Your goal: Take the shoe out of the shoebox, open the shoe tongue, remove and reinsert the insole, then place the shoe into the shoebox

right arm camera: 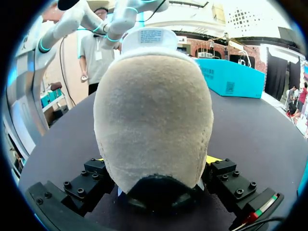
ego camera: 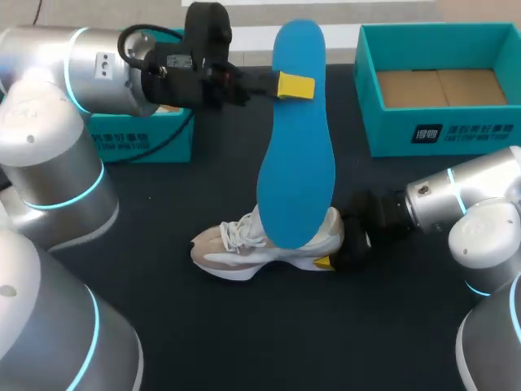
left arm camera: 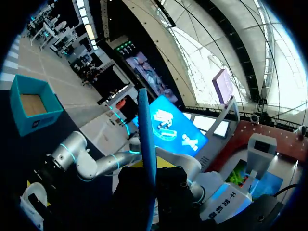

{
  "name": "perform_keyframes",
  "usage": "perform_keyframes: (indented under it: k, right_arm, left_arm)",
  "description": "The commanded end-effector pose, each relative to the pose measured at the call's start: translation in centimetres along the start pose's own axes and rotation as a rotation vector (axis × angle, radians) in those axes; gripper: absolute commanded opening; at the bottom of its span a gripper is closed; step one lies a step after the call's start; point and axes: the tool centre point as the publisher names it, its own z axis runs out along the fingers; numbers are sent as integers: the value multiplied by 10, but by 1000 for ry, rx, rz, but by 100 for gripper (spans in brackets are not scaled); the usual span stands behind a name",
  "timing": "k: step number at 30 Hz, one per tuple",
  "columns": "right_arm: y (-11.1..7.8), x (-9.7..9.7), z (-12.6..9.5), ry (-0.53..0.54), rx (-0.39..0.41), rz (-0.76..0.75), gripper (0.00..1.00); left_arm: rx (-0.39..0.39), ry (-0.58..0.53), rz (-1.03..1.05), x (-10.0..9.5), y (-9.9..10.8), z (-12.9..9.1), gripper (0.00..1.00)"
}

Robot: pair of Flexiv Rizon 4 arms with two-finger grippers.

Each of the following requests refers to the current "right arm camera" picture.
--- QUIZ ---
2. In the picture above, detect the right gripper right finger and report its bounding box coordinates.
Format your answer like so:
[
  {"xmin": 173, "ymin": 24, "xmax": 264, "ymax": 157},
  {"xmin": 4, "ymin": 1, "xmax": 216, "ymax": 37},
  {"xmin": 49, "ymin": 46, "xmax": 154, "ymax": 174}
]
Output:
[{"xmin": 202, "ymin": 155, "xmax": 258, "ymax": 213}]

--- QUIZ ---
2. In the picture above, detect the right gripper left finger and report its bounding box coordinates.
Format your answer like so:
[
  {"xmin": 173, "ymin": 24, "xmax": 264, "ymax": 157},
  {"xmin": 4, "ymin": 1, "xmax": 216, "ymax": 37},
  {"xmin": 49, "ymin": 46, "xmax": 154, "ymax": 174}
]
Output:
[{"xmin": 61, "ymin": 158, "xmax": 115, "ymax": 216}]

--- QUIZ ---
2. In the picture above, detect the beige grey white sneaker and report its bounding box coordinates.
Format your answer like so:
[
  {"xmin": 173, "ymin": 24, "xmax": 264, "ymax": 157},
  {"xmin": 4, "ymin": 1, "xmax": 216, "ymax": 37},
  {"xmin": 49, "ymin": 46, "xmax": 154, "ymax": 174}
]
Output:
[{"xmin": 93, "ymin": 27, "xmax": 215, "ymax": 212}]

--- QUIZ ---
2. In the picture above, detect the teal box with shoe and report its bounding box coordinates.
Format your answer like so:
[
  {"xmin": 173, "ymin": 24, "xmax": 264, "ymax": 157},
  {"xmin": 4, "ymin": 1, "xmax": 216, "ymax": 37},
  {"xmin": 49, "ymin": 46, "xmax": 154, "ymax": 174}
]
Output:
[{"xmin": 194, "ymin": 59, "xmax": 266, "ymax": 99}]

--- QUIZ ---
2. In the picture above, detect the person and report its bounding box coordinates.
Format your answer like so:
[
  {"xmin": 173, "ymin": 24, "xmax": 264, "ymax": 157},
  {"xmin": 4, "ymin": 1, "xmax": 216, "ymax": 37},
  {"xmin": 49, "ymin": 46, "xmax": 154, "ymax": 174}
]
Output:
[
  {"xmin": 287, "ymin": 85, "xmax": 298, "ymax": 108},
  {"xmin": 78, "ymin": 6, "xmax": 128, "ymax": 96},
  {"xmin": 297, "ymin": 81, "xmax": 308, "ymax": 117}
]

